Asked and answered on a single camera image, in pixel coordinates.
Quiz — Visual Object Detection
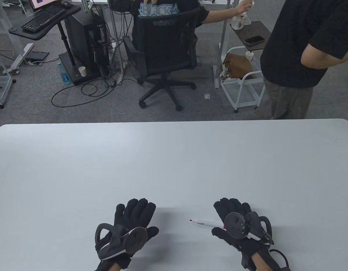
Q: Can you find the person's right hand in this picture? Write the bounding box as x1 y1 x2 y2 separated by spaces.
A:
211 198 276 271

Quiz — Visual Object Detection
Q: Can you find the person's left hand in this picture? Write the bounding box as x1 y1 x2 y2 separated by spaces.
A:
95 198 159 271

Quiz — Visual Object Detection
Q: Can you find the white marker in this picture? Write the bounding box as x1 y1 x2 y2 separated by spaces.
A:
189 218 226 230

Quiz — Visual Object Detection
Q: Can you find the person's right forearm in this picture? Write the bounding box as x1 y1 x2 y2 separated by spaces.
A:
252 253 272 271

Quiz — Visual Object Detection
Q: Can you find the black right hand tracker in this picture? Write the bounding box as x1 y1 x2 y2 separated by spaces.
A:
224 212 273 245

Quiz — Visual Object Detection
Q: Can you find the black hand tracker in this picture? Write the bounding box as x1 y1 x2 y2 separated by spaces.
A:
95 223 148 260
224 212 273 245

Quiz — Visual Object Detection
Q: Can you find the black left hand tracker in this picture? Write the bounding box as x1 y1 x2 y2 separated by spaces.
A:
95 223 148 260

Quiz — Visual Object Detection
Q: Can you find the white rolling cart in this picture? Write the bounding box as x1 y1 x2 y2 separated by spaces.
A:
213 47 267 113

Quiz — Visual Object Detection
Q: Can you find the brown bag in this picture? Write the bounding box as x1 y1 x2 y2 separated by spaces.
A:
221 53 255 83

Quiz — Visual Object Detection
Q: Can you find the blue water bottle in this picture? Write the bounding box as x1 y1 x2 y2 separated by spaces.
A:
58 62 70 84

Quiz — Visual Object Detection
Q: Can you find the black mesh office chair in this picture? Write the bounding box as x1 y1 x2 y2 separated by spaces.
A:
122 7 209 112

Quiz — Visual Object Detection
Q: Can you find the black smartphone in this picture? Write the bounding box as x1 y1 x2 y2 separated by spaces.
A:
244 35 265 46

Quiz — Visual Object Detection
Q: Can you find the white desk with metal legs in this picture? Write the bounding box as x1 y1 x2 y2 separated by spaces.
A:
81 0 248 89

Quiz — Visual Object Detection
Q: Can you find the black computer tower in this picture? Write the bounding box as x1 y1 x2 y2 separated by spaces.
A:
65 13 110 78

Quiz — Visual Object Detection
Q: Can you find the dark brown side table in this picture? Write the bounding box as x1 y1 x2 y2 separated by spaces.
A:
230 21 273 53

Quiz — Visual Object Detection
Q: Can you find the white drink cup with straw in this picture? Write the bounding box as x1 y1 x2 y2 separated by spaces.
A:
230 13 251 30

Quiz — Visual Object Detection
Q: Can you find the black flat floor device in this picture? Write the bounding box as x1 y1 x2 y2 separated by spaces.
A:
23 51 50 62

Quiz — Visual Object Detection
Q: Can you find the white stand foot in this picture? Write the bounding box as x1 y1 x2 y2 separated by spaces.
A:
3 43 34 75

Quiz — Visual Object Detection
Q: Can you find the black keyboard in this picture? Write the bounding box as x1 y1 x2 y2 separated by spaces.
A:
21 5 67 32

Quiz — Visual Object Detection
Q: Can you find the computer monitor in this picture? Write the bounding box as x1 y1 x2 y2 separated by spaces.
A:
29 0 63 12

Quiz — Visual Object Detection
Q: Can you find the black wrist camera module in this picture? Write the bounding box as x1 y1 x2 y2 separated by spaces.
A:
241 251 255 268

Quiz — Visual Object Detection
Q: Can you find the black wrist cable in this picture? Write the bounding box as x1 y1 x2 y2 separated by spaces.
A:
268 248 290 271

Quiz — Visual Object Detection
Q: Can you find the tangle of black cables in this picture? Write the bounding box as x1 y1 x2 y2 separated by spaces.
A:
99 11 128 88

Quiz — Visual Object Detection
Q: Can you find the black looped floor cable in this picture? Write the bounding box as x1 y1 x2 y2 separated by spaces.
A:
51 82 118 108

